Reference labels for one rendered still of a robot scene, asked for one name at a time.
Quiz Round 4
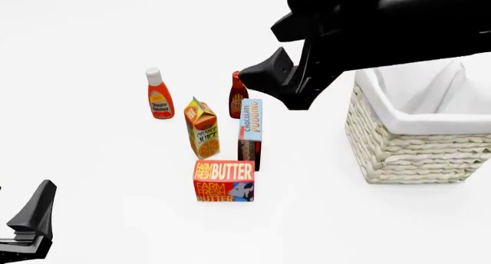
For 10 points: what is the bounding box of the chocolate pudding box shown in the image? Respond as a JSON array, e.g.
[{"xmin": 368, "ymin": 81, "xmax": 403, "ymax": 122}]
[{"xmin": 237, "ymin": 98, "xmax": 264, "ymax": 172}]

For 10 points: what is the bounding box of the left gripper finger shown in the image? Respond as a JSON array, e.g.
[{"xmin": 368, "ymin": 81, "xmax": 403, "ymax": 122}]
[{"xmin": 6, "ymin": 179, "xmax": 58, "ymax": 239}]

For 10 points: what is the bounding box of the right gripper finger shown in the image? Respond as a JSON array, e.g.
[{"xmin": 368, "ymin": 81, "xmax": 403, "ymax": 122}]
[
  {"xmin": 270, "ymin": 11, "xmax": 310, "ymax": 43},
  {"xmin": 238, "ymin": 46, "xmax": 296, "ymax": 91}
]

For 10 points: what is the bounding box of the red butter box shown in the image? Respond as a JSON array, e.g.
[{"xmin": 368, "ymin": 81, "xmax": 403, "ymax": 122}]
[{"xmin": 192, "ymin": 159, "xmax": 256, "ymax": 203}]

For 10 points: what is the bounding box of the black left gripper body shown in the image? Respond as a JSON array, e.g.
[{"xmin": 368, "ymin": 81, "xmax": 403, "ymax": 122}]
[{"xmin": 0, "ymin": 231, "xmax": 54, "ymax": 264}]

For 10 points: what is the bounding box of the orange juice carton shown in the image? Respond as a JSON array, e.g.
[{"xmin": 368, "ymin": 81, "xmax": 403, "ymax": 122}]
[{"xmin": 183, "ymin": 96, "xmax": 222, "ymax": 160}]

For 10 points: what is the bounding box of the white cloth basket liner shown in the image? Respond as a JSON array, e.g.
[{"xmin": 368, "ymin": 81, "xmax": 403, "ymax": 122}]
[{"xmin": 354, "ymin": 59, "xmax": 491, "ymax": 137}]

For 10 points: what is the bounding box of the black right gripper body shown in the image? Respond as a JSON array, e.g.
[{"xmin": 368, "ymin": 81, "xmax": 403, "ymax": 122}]
[{"xmin": 281, "ymin": 38, "xmax": 348, "ymax": 112}]

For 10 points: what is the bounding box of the woven wicker basket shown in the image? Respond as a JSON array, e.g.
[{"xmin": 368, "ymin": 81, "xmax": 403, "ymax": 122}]
[{"xmin": 344, "ymin": 59, "xmax": 491, "ymax": 186}]

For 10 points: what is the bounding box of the tomato ketchup bottle white cap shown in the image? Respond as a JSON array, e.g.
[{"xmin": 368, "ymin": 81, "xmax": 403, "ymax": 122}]
[{"xmin": 144, "ymin": 66, "xmax": 176, "ymax": 120}]

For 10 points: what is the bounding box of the dark red sauce bottle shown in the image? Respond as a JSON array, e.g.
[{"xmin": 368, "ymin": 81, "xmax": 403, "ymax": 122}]
[{"xmin": 229, "ymin": 71, "xmax": 249, "ymax": 120}]

